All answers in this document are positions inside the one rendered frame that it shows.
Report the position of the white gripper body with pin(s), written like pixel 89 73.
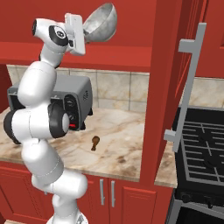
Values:
pixel 75 32

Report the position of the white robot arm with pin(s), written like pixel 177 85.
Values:
pixel 38 87

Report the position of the grey metal bowl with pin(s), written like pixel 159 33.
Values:
pixel 101 24

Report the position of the red open cabinet door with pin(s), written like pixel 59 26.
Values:
pixel 159 87

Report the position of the brown raw chicken drumstick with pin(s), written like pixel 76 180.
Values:
pixel 95 142

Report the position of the red base cabinet door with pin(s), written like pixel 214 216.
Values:
pixel 137 204
pixel 17 192
pixel 94 201

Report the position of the grey toaster oven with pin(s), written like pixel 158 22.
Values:
pixel 76 93

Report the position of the black stove with grates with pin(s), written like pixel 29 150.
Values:
pixel 204 151

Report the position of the black stove knob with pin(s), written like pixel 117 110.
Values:
pixel 209 201
pixel 185 198

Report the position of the red wall cabinet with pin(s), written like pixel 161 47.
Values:
pixel 211 43
pixel 128 43

